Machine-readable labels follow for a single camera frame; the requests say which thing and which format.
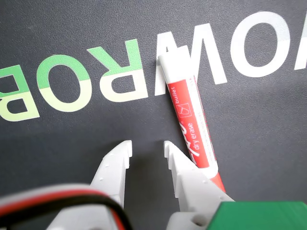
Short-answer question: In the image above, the red black white wire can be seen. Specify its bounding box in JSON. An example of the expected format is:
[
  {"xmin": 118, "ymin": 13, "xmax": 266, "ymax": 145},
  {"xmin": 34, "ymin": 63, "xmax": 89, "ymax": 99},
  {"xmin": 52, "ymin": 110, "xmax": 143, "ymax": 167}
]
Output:
[{"xmin": 0, "ymin": 183, "xmax": 134, "ymax": 230}]

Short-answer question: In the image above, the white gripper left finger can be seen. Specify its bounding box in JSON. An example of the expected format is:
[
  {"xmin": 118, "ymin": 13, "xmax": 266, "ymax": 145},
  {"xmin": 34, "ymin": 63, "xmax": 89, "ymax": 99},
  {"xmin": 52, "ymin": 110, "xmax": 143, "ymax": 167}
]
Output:
[{"xmin": 90, "ymin": 140, "xmax": 133, "ymax": 209}]

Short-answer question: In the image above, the red dry erase marker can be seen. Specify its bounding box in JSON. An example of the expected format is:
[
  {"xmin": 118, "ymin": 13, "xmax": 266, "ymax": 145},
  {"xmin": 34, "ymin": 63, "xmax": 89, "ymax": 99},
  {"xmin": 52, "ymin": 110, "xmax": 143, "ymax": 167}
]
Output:
[{"xmin": 157, "ymin": 45, "xmax": 227, "ymax": 194}]

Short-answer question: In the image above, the dark mat with lettering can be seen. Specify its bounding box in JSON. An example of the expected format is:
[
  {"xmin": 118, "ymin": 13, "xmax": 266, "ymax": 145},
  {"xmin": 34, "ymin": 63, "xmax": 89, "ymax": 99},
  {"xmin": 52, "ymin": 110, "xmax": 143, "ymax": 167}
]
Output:
[{"xmin": 0, "ymin": 0, "xmax": 307, "ymax": 230}]

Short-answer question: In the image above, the green printed mount block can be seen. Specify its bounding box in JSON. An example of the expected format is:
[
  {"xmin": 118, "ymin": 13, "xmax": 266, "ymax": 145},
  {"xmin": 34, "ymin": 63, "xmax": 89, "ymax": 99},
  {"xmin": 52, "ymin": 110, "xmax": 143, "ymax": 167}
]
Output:
[{"xmin": 205, "ymin": 201, "xmax": 307, "ymax": 230}]

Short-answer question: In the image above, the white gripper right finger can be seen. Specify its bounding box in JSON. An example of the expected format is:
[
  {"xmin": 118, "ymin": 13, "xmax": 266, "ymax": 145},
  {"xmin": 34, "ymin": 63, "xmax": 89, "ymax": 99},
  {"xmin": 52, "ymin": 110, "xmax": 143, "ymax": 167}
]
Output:
[{"xmin": 164, "ymin": 140, "xmax": 235, "ymax": 230}]

